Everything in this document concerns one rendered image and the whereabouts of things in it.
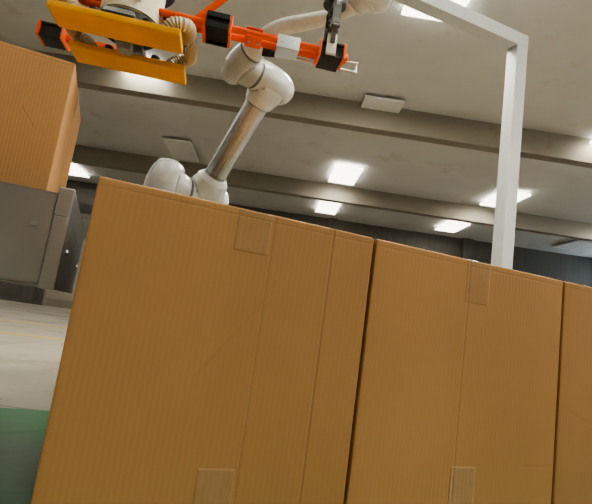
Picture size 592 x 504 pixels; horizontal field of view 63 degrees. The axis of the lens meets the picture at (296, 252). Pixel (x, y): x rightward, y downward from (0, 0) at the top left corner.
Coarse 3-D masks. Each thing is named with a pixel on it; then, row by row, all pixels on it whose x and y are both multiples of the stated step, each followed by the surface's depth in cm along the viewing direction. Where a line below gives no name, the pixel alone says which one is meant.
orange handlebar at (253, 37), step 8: (80, 0) 139; (88, 0) 141; (96, 0) 138; (160, 8) 140; (168, 16) 141; (184, 16) 141; (192, 16) 142; (200, 24) 142; (200, 32) 146; (232, 32) 144; (240, 32) 144; (248, 32) 144; (256, 32) 144; (232, 40) 148; (240, 40) 148; (248, 40) 146; (256, 40) 146; (264, 40) 146; (272, 40) 145; (256, 48) 150; (272, 48) 149; (304, 48) 147; (312, 48) 147; (304, 56) 151; (312, 56) 151
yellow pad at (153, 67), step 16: (80, 48) 143; (96, 48) 143; (112, 48) 148; (96, 64) 151; (112, 64) 149; (128, 64) 148; (144, 64) 147; (160, 64) 146; (176, 64) 147; (176, 80) 154
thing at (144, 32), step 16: (48, 0) 123; (64, 16) 127; (80, 16) 126; (96, 16) 125; (112, 16) 126; (96, 32) 133; (112, 32) 132; (128, 32) 130; (144, 32) 129; (160, 32) 128; (176, 32) 128; (160, 48) 136; (176, 48) 135
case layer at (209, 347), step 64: (128, 192) 61; (128, 256) 60; (192, 256) 63; (256, 256) 66; (320, 256) 70; (384, 256) 74; (448, 256) 78; (128, 320) 59; (192, 320) 62; (256, 320) 65; (320, 320) 69; (384, 320) 73; (448, 320) 77; (512, 320) 82; (576, 320) 88; (64, 384) 56; (128, 384) 58; (192, 384) 61; (256, 384) 64; (320, 384) 68; (384, 384) 72; (448, 384) 76; (512, 384) 81; (576, 384) 86; (64, 448) 55; (128, 448) 58; (192, 448) 61; (256, 448) 64; (320, 448) 67; (384, 448) 71; (448, 448) 75; (512, 448) 80; (576, 448) 85
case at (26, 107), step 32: (0, 64) 111; (32, 64) 114; (64, 64) 116; (0, 96) 110; (32, 96) 113; (64, 96) 116; (0, 128) 110; (32, 128) 112; (64, 128) 121; (0, 160) 109; (32, 160) 112; (64, 160) 133
